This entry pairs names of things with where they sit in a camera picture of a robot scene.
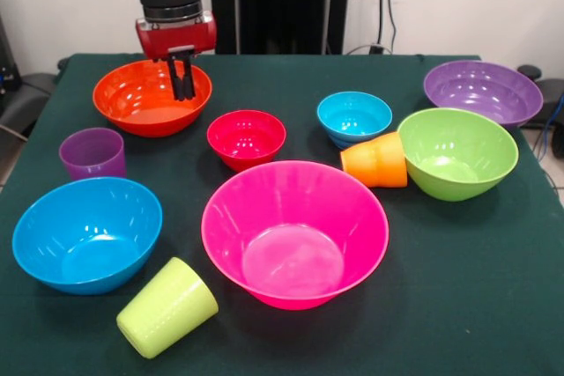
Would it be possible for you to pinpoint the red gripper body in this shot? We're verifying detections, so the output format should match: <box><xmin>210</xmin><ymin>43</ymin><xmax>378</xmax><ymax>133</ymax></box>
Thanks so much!
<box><xmin>134</xmin><ymin>11</ymin><xmax>219</xmax><ymax>62</ymax></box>

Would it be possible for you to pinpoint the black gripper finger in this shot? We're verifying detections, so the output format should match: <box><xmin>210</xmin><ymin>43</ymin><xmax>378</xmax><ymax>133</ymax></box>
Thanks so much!
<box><xmin>181</xmin><ymin>51</ymin><xmax>197</xmax><ymax>100</ymax></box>
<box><xmin>165</xmin><ymin>53</ymin><xmax>185</xmax><ymax>102</ymax></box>

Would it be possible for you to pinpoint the large orange-red bowl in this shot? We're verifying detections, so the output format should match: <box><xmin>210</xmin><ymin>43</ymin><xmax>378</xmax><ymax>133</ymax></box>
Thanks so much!
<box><xmin>92</xmin><ymin>59</ymin><xmax>213</xmax><ymax>138</ymax></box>

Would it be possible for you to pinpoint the large pink bowl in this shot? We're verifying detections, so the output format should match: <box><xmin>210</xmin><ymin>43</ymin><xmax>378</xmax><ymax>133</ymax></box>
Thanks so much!
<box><xmin>200</xmin><ymin>159</ymin><xmax>390</xmax><ymax>312</ymax></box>

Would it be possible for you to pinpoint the orange cup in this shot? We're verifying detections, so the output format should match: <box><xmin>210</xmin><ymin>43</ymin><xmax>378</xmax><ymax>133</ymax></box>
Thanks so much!
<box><xmin>339</xmin><ymin>131</ymin><xmax>409</xmax><ymax>189</ymax></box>

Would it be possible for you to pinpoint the green cup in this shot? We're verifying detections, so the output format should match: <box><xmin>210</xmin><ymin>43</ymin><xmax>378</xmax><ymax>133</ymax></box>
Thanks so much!
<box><xmin>115</xmin><ymin>256</ymin><xmax>220</xmax><ymax>360</ymax></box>

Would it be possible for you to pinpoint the small red-pink bowl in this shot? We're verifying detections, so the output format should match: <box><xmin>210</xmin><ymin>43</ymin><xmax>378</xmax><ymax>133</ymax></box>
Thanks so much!
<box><xmin>206</xmin><ymin>109</ymin><xmax>287</xmax><ymax>173</ymax></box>

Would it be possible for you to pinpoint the purple cup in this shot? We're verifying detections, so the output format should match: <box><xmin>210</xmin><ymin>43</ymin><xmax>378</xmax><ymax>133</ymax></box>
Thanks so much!
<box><xmin>58</xmin><ymin>127</ymin><xmax>128</xmax><ymax>182</ymax></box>

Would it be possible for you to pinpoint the small blue bowl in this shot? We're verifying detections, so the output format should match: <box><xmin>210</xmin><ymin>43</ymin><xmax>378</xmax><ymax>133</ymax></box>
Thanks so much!
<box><xmin>316</xmin><ymin>91</ymin><xmax>393</xmax><ymax>151</ymax></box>

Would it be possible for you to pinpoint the large blue bowl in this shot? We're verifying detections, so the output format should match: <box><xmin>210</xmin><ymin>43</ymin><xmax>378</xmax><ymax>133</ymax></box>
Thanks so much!
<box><xmin>11</xmin><ymin>176</ymin><xmax>164</xmax><ymax>297</ymax></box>

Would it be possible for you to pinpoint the large green bowl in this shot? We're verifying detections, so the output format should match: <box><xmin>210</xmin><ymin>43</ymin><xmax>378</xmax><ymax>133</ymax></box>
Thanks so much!
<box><xmin>397</xmin><ymin>107</ymin><xmax>520</xmax><ymax>203</ymax></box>

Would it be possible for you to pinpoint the large purple bowl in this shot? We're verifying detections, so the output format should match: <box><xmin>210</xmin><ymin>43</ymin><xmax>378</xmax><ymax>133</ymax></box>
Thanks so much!
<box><xmin>422</xmin><ymin>59</ymin><xmax>544</xmax><ymax>130</ymax></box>

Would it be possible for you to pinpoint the dark green tablecloth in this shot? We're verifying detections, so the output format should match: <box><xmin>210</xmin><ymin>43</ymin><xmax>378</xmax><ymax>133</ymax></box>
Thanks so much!
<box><xmin>0</xmin><ymin>53</ymin><xmax>564</xmax><ymax>376</ymax></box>

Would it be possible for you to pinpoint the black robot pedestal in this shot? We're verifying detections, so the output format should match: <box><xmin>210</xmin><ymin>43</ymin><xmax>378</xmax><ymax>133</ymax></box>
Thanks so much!
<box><xmin>201</xmin><ymin>0</ymin><xmax>356</xmax><ymax>55</ymax></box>

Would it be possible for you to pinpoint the blue cable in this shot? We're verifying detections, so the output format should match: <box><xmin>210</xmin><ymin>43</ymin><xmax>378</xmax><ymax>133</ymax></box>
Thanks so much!
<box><xmin>532</xmin><ymin>93</ymin><xmax>564</xmax><ymax>161</ymax></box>

